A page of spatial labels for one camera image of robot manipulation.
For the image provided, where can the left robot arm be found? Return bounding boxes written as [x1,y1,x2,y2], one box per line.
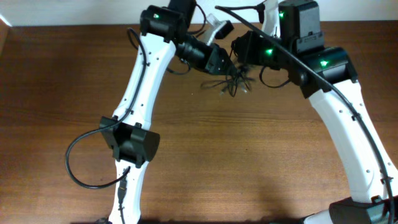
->
[100,1,234,224]

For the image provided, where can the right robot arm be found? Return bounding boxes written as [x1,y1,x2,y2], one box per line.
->
[237,1,397,223]

